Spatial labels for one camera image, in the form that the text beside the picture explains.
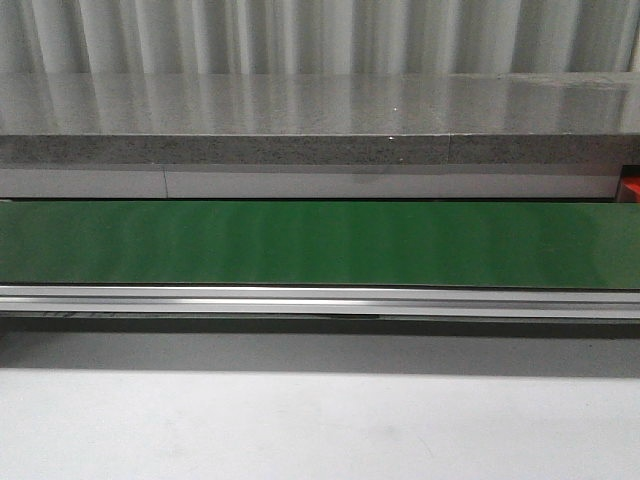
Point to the white pleated curtain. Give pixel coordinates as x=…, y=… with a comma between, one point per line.
x=314, y=37

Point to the aluminium conveyor frame rail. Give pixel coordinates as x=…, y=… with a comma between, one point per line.
x=395, y=302

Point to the grey stone counter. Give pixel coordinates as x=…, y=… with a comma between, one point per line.
x=452, y=136

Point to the red box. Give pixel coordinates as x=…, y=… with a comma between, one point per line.
x=629, y=189

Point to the green conveyor belt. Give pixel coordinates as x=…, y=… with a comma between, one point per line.
x=447, y=243

